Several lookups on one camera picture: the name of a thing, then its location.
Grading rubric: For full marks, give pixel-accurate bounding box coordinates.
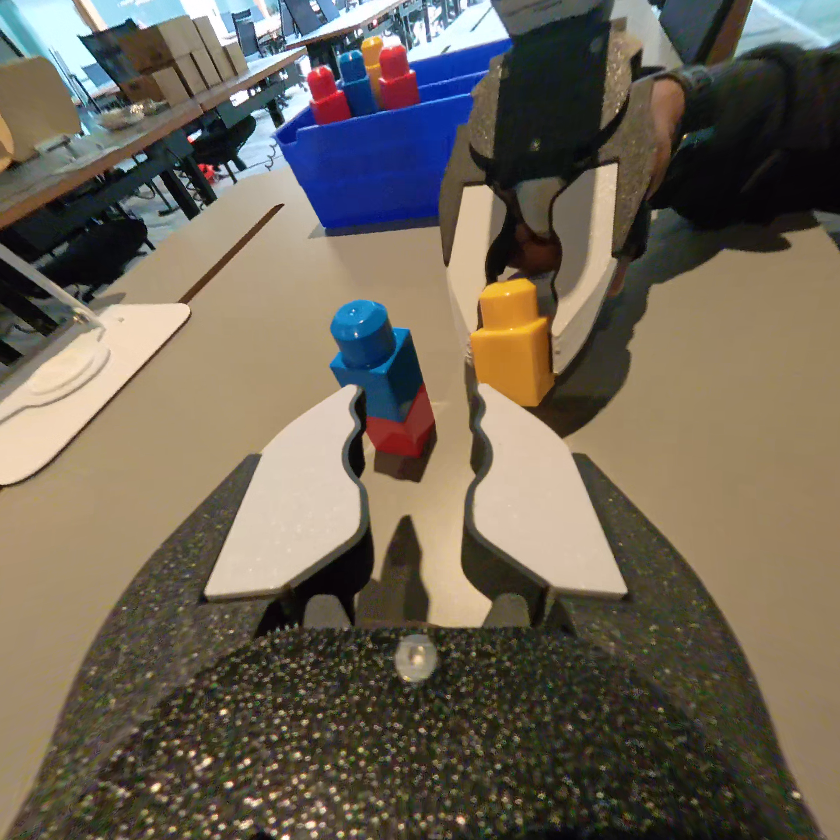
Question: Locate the blue mega block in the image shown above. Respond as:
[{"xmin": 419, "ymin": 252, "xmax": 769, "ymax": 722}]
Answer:
[
  {"xmin": 329, "ymin": 298, "xmax": 422, "ymax": 422},
  {"xmin": 337, "ymin": 49, "xmax": 380, "ymax": 117}
]

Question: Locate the person's right hand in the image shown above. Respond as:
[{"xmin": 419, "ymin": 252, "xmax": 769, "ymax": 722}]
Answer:
[{"xmin": 508, "ymin": 69, "xmax": 690, "ymax": 299}]

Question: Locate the wooden work table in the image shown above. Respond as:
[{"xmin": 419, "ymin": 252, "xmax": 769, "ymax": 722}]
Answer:
[{"xmin": 0, "ymin": 46, "xmax": 309, "ymax": 232}]

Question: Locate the dark panel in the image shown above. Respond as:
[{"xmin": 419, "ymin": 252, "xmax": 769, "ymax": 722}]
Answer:
[{"xmin": 659, "ymin": 0, "xmax": 756, "ymax": 67}]

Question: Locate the person's right forearm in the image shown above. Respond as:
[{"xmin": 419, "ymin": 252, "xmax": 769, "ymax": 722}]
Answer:
[{"xmin": 653, "ymin": 42, "xmax": 840, "ymax": 229}]

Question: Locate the black backpack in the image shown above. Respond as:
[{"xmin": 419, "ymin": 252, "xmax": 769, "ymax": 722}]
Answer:
[{"xmin": 36, "ymin": 215, "xmax": 156, "ymax": 291}]

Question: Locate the yellow mega block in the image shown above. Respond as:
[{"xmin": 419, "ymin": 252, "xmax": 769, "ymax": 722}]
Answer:
[
  {"xmin": 360, "ymin": 35, "xmax": 385, "ymax": 93},
  {"xmin": 469, "ymin": 277, "xmax": 557, "ymax": 408}
]

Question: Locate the stack of cardboard boxes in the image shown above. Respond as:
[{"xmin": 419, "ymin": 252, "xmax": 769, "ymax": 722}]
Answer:
[{"xmin": 117, "ymin": 14, "xmax": 250, "ymax": 106}]

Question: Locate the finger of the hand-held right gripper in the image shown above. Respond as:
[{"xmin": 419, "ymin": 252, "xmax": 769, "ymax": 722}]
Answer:
[
  {"xmin": 550, "ymin": 163, "xmax": 622, "ymax": 376},
  {"xmin": 446, "ymin": 185, "xmax": 509, "ymax": 362}
]

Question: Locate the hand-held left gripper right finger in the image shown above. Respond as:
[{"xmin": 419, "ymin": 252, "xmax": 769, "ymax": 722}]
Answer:
[{"xmin": 461, "ymin": 382, "xmax": 629, "ymax": 623}]

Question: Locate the blue plastic bin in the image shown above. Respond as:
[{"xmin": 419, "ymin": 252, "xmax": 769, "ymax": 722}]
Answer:
[{"xmin": 274, "ymin": 38, "xmax": 514, "ymax": 231}]

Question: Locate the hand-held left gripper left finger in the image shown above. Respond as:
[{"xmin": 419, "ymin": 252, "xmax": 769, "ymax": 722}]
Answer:
[{"xmin": 202, "ymin": 384, "xmax": 370, "ymax": 611}]

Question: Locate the red mega block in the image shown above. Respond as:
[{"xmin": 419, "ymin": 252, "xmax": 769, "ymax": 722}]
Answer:
[
  {"xmin": 378, "ymin": 44, "xmax": 421, "ymax": 111},
  {"xmin": 306, "ymin": 64, "xmax": 353, "ymax": 126},
  {"xmin": 364, "ymin": 384, "xmax": 438, "ymax": 460}
]

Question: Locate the white flat board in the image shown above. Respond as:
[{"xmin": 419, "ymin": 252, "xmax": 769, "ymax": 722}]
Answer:
[{"xmin": 0, "ymin": 302, "xmax": 193, "ymax": 488}]

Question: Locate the beige paper bag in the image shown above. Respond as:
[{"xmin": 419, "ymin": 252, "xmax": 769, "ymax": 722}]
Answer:
[{"xmin": 0, "ymin": 56, "xmax": 84, "ymax": 165}]

